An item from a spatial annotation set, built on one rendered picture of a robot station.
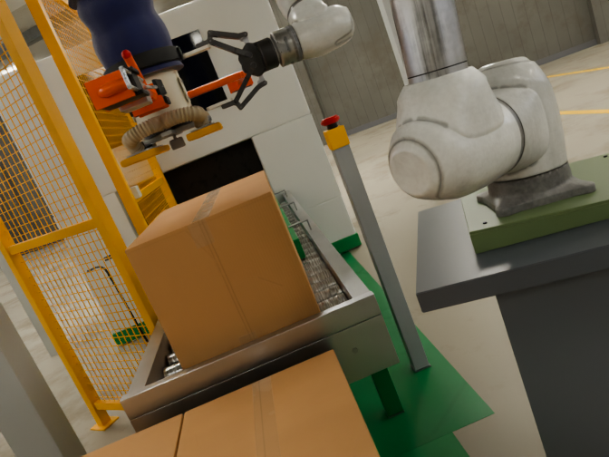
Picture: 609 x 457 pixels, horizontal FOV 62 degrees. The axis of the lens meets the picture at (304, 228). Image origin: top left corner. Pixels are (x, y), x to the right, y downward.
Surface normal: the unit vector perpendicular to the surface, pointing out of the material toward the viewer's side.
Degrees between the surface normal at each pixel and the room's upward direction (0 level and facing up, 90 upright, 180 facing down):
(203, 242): 90
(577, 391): 90
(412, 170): 93
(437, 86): 52
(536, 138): 98
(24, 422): 90
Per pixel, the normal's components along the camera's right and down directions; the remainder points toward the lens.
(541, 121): 0.52, -0.01
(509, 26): -0.22, 0.32
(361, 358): 0.13, 0.19
